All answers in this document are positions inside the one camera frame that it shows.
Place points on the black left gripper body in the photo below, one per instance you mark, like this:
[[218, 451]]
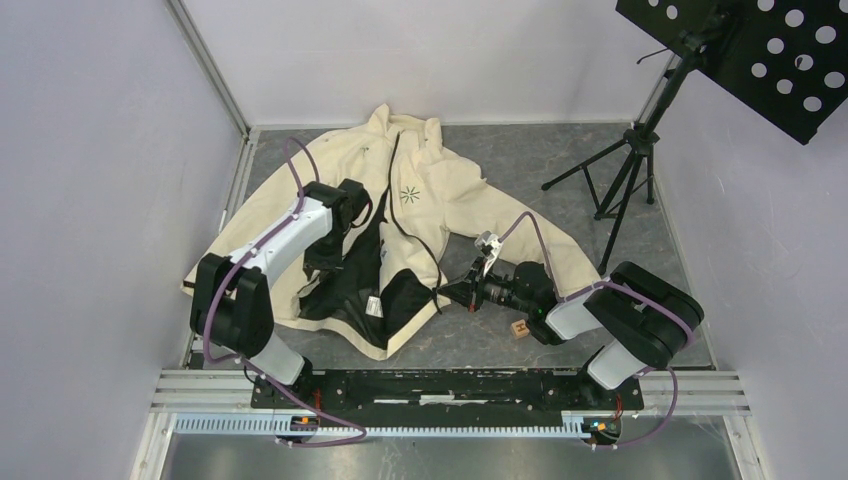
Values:
[[326, 253]]

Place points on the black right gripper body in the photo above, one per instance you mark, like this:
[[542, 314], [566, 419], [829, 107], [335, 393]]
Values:
[[492, 288]]

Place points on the cream zip-up jacket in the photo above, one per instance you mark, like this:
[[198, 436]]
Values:
[[422, 194]]

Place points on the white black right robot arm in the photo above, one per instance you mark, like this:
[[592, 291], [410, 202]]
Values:
[[649, 319]]

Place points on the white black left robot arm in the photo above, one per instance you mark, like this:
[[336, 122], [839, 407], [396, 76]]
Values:
[[231, 305]]

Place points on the small wooden letter block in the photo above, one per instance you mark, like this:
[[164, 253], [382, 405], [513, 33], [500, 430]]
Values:
[[519, 329]]

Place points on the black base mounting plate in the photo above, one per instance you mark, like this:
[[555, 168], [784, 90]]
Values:
[[465, 397]]

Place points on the black music stand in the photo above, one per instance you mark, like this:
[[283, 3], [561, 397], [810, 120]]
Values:
[[785, 60]]

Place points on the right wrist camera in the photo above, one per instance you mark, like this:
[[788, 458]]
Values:
[[490, 245]]

